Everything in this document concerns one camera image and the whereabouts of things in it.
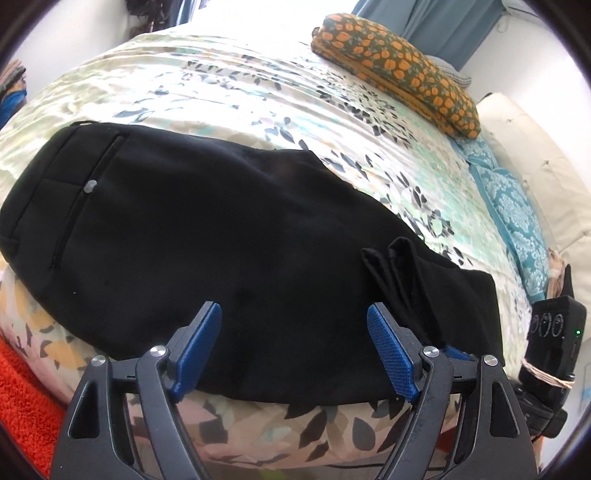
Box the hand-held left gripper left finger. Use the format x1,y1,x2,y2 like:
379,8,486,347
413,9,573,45
50,301,223,480

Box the black pants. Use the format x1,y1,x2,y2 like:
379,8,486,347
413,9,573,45
0,121,504,409

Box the beige cloth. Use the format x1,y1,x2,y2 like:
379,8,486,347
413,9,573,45
547,249,568,296

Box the cream padded headboard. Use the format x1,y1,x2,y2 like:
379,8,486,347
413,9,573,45
475,92,591,287

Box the teal patterned pillow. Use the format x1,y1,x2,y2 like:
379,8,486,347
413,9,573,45
450,136,502,172
468,164,550,303

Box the hanging dark bags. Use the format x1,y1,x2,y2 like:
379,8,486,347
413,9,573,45
124,0,185,33

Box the checked cloth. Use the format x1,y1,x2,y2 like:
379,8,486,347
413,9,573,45
425,54,472,86

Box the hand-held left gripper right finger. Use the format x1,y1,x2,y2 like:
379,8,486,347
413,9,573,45
366,302,539,480

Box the orange patterned pillow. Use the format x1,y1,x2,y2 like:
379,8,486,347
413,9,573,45
310,14,482,138

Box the red fleece garment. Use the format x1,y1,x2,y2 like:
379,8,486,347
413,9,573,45
0,342,65,476

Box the bed with leaf print sheet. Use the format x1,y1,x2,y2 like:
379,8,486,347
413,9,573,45
0,21,550,472

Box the blue curtain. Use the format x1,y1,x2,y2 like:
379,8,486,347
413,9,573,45
351,0,506,75

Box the pile of clothes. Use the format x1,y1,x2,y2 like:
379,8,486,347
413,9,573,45
0,65,27,130

